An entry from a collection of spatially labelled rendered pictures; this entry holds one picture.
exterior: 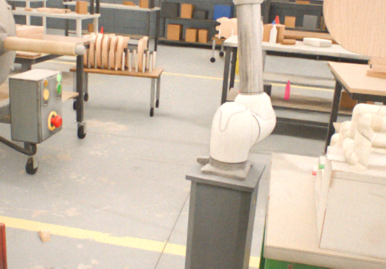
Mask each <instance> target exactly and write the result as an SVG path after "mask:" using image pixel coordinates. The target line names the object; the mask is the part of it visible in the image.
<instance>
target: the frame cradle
mask: <svg viewBox="0 0 386 269"><path fill-rule="evenodd" d="M353 146H354V140H351V139H349V138H348V137H347V138H346V139H344V141H343V143H342V148H343V152H344V154H345V159H346V161H347V163H348V165H350V166H354V165H355V164H357V161H358V159H357V156H356V154H355V153H354V151H353Z"/></svg>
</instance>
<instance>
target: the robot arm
mask: <svg viewBox="0 0 386 269"><path fill-rule="evenodd" d="M262 2H263V0H233V3H234V4H235V5H237V34H238V62H239V77H240V94H238V95H237V97H236V99H235V102H226V103H224V104H223V105H221V107H220V108H218V110H217V111H216V113H215V116H214V119H213V124H212V128H211V134H210V155H209V156H198V158H197V163H200V164H202V165H205V166H204V167H202V168H201V171H200V172H201V173H203V174H213V175H219V176H225V177H229V178H232V179H237V180H245V179H246V174H247V173H248V171H249V169H250V168H252V167H253V163H250V162H247V158H248V151H249V150H250V149H251V147H252V146H253V144H255V143H258V142H260V141H261V140H263V139H265V137H267V136H268V135H270V133H271V132H272V131H273V128H275V125H276V115H275V111H273V109H272V105H271V101H270V97H269V96H268V95H267V94H266V93H264V92H263V56H262V37H261V6H260V4H261V3H262Z"/></svg>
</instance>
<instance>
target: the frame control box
mask: <svg viewBox="0 0 386 269"><path fill-rule="evenodd" d="M57 74H60V75H61V81H60V82H59V83H58V82H57V80H56V77H57ZM44 78H46V79H47V80H48V86H47V87H46V88H43V80H44ZM59 84H61V86H62V74H61V72H59V71H53V70H42V69H33V70H31V71H28V72H24V73H21V74H18V75H14V76H11V77H9V93H10V120H11V140H13V141H20V142H26V143H30V145H31V146H32V151H28V150H25V149H23V148H21V147H20V146H19V145H16V144H14V143H12V142H11V141H9V140H7V139H6V138H4V137H2V136H1V135H0V142H2V143H4V144H6V145H7V146H10V147H11V148H12V149H14V150H16V151H18V152H20V153H23V154H24V155H26V156H34V155H35V154H36V152H37V146H36V144H41V143H42V142H43V141H45V140H47V139H49V138H50V137H51V136H53V135H54V134H56V133H58V132H59V131H61V129H62V124H61V126H60V127H59V128H55V126H54V124H51V119H52V118H55V116H57V115H58V116H61V118H62V90H61V93H58V92H57V87H58V85H59ZM45 90H48V91H49V98H48V99H44V91H45Z"/></svg>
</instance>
